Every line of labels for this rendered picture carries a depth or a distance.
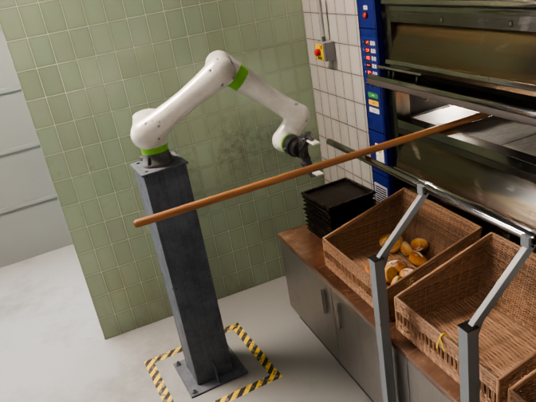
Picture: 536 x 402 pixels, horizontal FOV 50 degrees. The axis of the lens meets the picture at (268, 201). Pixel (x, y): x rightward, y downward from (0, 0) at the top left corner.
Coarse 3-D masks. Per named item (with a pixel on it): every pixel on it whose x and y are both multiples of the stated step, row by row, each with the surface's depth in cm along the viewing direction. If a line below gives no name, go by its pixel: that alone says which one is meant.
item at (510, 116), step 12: (372, 84) 254; (384, 84) 245; (420, 84) 238; (432, 84) 238; (444, 84) 237; (420, 96) 224; (432, 96) 217; (480, 96) 210; (492, 96) 209; (504, 96) 209; (468, 108) 200; (480, 108) 194; (492, 108) 189; (516, 120) 180; (528, 120) 176
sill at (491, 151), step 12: (408, 120) 266; (420, 120) 264; (444, 132) 243; (456, 132) 241; (456, 144) 236; (468, 144) 229; (480, 144) 224; (492, 144) 222; (492, 156) 218; (504, 156) 212; (516, 156) 208; (528, 156) 206; (528, 168) 202
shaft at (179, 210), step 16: (480, 112) 251; (432, 128) 243; (448, 128) 246; (384, 144) 235; (336, 160) 228; (288, 176) 222; (224, 192) 214; (240, 192) 216; (176, 208) 208; (192, 208) 210; (144, 224) 205
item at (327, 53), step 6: (318, 42) 310; (324, 42) 306; (330, 42) 306; (318, 48) 310; (324, 48) 306; (330, 48) 307; (324, 54) 307; (330, 54) 308; (318, 60) 315; (324, 60) 309; (330, 60) 310
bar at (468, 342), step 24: (336, 144) 255; (384, 168) 221; (432, 192) 195; (408, 216) 201; (480, 216) 175; (528, 240) 157; (384, 264) 205; (384, 288) 206; (504, 288) 160; (384, 312) 210; (480, 312) 160; (384, 336) 214; (384, 360) 218; (384, 384) 224
